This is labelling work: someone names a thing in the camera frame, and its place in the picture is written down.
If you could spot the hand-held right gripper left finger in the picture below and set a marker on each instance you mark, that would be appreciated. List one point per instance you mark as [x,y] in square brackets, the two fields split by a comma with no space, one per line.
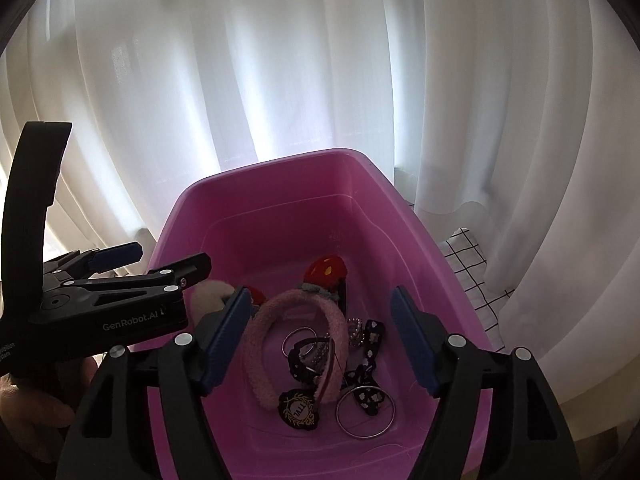
[225,340]

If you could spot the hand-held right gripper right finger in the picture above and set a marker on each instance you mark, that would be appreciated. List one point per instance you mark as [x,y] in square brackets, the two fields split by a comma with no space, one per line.
[415,345]

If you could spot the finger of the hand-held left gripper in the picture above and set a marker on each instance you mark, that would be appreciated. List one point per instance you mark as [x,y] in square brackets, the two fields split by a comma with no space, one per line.
[185,272]
[117,255]

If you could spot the pink fuzzy strawberry headband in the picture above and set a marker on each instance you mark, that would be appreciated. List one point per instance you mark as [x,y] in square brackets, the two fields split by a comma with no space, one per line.
[260,350]

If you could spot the large silver bangle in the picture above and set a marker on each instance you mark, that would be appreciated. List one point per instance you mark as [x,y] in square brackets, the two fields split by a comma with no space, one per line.
[365,436]

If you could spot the pink plastic bin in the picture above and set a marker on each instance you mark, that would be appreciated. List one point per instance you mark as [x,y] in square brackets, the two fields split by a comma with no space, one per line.
[300,210]

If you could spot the person's left hand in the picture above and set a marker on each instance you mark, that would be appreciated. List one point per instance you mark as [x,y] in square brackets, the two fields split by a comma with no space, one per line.
[30,410]

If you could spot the beaded hair clip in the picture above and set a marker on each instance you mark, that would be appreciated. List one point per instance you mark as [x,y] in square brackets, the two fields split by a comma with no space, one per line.
[355,332]

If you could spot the black white checkered sheet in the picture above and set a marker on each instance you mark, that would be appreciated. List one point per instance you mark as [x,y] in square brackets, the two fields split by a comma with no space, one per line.
[467,260]

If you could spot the black round gold-print badge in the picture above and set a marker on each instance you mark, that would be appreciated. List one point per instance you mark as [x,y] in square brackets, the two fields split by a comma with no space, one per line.
[298,410]

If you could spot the white sheer curtain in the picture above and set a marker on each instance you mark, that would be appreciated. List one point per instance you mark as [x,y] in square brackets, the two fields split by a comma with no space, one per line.
[300,60]

